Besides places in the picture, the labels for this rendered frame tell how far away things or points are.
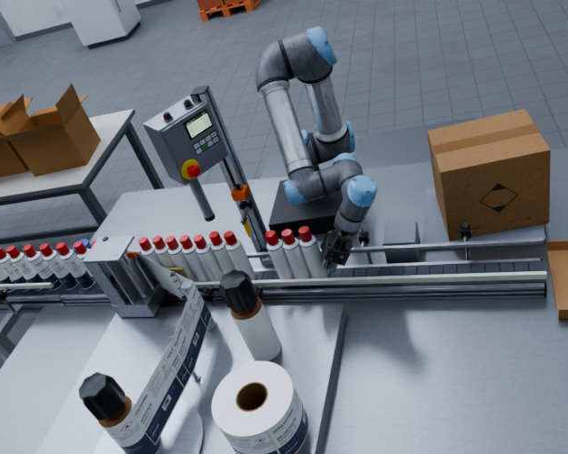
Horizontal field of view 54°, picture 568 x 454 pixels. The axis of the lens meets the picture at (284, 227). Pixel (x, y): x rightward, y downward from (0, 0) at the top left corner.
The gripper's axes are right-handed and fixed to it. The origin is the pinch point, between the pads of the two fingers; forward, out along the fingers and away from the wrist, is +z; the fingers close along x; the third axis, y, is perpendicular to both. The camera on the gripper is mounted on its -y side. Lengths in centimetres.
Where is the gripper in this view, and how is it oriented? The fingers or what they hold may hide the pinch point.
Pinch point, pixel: (328, 264)
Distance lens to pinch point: 171.2
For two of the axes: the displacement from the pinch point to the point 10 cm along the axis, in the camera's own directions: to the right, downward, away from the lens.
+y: -2.2, 6.6, -7.2
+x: 9.5, 3.2, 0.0
